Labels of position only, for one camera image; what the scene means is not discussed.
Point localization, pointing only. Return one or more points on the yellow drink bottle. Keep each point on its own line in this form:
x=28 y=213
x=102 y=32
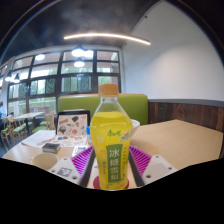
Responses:
x=110 y=133

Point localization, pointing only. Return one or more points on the green upholstered bench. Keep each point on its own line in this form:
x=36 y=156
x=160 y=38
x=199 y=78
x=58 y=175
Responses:
x=76 y=103

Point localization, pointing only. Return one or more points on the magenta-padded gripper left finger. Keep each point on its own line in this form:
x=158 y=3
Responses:
x=63 y=168

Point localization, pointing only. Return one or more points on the group of wooden green-seat chairs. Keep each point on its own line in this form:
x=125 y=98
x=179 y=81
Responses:
x=16 y=128

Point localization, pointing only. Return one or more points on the small blue-capped bottle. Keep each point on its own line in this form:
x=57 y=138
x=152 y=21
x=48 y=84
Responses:
x=88 y=130

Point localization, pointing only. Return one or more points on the wooden dining table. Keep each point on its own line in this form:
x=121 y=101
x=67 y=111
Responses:
x=28 y=115

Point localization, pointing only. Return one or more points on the curved linear ceiling light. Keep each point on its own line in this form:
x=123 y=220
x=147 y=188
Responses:
x=106 y=35

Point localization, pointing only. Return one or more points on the black-framed picture tablet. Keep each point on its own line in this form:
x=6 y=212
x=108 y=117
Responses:
x=71 y=123

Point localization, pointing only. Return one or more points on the group of pendant lamps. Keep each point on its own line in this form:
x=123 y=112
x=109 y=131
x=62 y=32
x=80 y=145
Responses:
x=78 y=52

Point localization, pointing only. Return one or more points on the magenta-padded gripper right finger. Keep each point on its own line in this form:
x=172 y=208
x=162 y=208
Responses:
x=159 y=166

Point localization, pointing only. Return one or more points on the small dark box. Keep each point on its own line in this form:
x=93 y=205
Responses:
x=51 y=147

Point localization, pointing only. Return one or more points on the white paper sheets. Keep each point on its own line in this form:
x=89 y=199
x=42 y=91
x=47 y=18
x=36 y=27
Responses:
x=36 y=138

